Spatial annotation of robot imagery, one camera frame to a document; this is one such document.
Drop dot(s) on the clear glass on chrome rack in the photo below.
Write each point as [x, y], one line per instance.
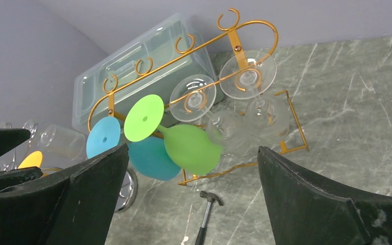
[56, 139]

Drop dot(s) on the green wine glass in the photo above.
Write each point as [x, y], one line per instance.
[187, 145]

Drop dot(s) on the clear plastic storage box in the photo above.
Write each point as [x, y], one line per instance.
[144, 66]

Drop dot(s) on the gold wire glass rack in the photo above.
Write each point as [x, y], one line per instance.
[238, 51]

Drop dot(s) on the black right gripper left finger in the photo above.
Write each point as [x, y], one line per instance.
[72, 206]

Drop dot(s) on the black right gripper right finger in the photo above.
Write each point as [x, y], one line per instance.
[305, 207]

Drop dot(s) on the blue wine glass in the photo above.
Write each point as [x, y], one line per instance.
[149, 156]

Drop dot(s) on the orange wine glass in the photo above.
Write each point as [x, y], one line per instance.
[34, 159]

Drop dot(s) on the chrome tree glass rack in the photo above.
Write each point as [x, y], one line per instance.
[127, 193]

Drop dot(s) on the black handled hammer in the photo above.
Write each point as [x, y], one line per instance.
[211, 198]

